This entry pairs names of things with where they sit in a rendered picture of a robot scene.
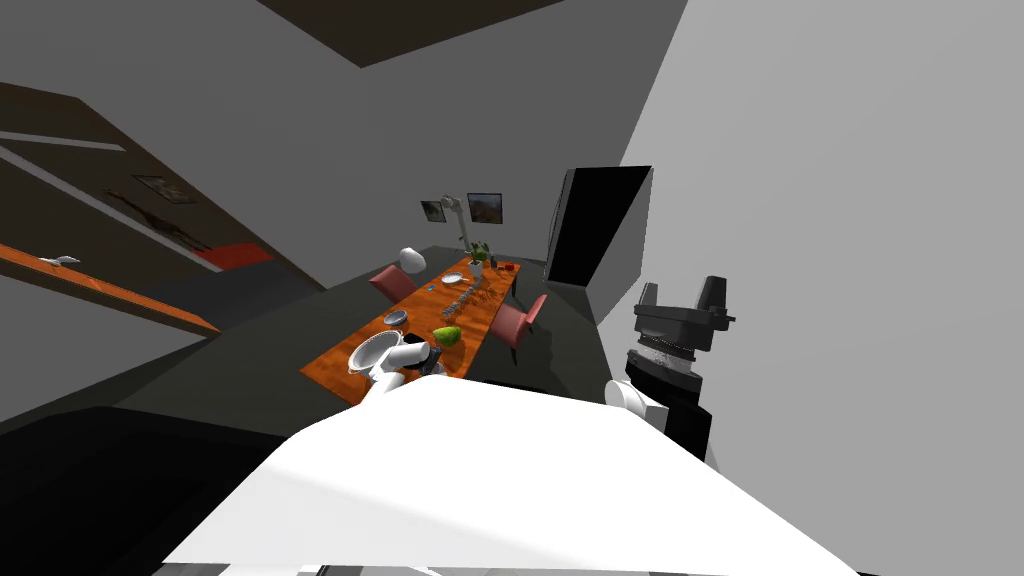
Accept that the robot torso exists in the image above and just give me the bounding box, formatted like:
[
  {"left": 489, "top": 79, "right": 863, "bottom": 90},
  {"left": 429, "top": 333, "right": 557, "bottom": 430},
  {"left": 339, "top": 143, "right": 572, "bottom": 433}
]
[{"left": 159, "top": 374, "right": 862, "bottom": 576}]

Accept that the dark framed wall picture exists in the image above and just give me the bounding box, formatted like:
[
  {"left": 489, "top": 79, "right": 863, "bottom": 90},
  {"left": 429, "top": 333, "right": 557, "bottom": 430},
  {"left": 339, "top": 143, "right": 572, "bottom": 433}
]
[{"left": 131, "top": 173, "right": 198, "bottom": 206}]

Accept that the white floor lamp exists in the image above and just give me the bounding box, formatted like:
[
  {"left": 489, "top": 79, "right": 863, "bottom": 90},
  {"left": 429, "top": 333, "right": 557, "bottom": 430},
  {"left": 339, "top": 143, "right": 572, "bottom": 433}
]
[{"left": 439, "top": 194, "right": 471, "bottom": 254}]

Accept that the orange wooden table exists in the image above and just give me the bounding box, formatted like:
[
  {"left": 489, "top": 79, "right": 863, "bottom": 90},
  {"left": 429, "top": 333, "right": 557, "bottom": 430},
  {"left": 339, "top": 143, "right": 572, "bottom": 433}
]
[{"left": 299, "top": 255, "right": 523, "bottom": 406}]

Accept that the pink chair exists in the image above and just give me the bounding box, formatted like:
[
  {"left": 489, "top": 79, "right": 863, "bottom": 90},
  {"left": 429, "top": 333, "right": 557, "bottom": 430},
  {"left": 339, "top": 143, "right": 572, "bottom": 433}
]
[
  {"left": 488, "top": 293, "right": 550, "bottom": 363},
  {"left": 368, "top": 264, "right": 418, "bottom": 305}
]

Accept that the red rug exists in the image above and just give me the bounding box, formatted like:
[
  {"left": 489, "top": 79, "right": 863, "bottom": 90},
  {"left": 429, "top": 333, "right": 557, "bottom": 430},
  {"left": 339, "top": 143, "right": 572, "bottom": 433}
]
[{"left": 194, "top": 243, "right": 276, "bottom": 271}]

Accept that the white bowl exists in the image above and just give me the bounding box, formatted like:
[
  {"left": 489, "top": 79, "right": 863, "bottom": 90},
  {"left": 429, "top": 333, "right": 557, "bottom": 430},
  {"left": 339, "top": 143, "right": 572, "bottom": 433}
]
[{"left": 348, "top": 328, "right": 403, "bottom": 379}]

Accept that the large framed wall picture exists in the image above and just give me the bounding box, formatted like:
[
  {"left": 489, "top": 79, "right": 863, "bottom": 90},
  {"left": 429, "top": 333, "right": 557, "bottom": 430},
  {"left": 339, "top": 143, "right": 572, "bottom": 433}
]
[{"left": 466, "top": 191, "right": 505, "bottom": 226}]

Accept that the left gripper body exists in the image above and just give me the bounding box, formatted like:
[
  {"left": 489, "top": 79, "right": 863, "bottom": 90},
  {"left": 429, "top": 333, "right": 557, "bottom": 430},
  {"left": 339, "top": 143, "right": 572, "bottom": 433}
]
[{"left": 403, "top": 343, "right": 444, "bottom": 377}]

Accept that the orange wooden shelf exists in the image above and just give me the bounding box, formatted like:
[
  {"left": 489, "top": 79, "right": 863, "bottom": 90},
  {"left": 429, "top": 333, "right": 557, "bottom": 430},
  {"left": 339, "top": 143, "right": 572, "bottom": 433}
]
[{"left": 0, "top": 243, "right": 223, "bottom": 338}]

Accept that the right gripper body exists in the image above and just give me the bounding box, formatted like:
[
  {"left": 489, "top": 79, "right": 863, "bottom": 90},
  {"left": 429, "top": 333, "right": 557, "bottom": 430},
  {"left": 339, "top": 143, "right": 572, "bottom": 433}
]
[{"left": 631, "top": 300, "right": 737, "bottom": 354}]

